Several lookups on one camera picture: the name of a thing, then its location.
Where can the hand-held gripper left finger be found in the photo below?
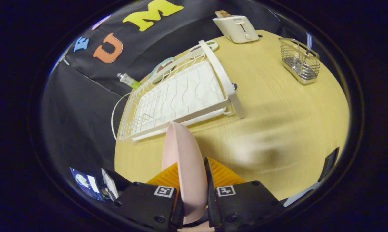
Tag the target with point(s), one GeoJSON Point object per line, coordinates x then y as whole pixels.
{"type": "Point", "coordinates": [145, 203]}

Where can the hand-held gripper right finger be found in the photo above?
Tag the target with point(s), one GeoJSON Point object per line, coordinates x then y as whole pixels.
{"type": "Point", "coordinates": [245, 203]}

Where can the pink plate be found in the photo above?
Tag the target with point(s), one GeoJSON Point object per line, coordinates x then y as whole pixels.
{"type": "Point", "coordinates": [187, 167]}

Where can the white device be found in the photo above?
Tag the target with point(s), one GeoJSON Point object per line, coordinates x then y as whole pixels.
{"type": "Point", "coordinates": [110, 185]}

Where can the small display screen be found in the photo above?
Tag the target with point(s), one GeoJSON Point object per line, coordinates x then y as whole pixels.
{"type": "Point", "coordinates": [84, 183]}

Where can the black backdrop cloth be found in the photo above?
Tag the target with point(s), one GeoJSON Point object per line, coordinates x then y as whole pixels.
{"type": "Point", "coordinates": [77, 112]}

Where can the clear bottle with green label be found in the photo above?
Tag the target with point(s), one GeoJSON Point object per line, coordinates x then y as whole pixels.
{"type": "Point", "coordinates": [129, 80]}

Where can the small teal bowl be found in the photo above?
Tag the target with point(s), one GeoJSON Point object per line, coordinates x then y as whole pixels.
{"type": "Point", "coordinates": [163, 66]}

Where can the white divided condiment tray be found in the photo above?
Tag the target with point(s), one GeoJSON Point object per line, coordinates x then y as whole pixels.
{"type": "Point", "coordinates": [211, 45]}

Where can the white toaster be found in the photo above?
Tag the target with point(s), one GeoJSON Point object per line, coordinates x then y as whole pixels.
{"type": "Point", "coordinates": [237, 29]}

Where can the toast slice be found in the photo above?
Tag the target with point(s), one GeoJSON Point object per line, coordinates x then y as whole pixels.
{"type": "Point", "coordinates": [223, 14]}

